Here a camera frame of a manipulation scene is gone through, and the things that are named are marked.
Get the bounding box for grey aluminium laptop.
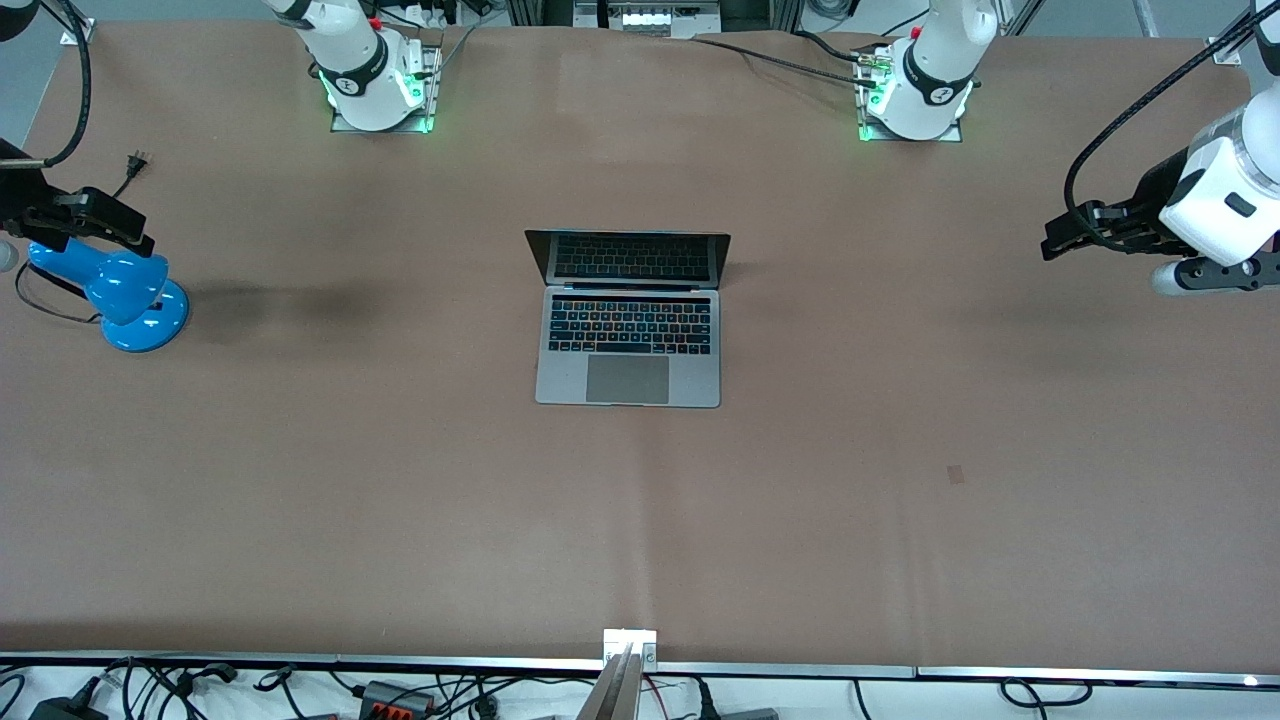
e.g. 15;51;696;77
524;229;732;409

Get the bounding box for blue desk lamp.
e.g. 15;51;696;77
27;238;191;353

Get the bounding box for white power strip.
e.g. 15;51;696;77
618;8;695;35

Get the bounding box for black power adapter orange stripes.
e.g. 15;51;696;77
358;680;437;717

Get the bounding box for aluminium profile bar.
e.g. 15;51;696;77
575;645;643;720

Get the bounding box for black lamp cable with plug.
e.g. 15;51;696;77
14;150;152;326

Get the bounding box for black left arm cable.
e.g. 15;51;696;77
1064;8;1263;251

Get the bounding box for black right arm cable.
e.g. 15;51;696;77
44;0;94;169

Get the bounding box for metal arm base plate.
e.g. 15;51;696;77
330;44;443;134
856;44;967;144

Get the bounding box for black cable to arm base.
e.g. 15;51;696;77
690;30;883;89

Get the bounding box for black looped floor cable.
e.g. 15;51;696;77
1000;677;1093;708

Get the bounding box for tangled black floor cables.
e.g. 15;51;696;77
0;658;301;720

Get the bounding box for aluminium frame rack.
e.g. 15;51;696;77
505;0;803;41

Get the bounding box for metal table edge bracket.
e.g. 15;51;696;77
603;628;659;669

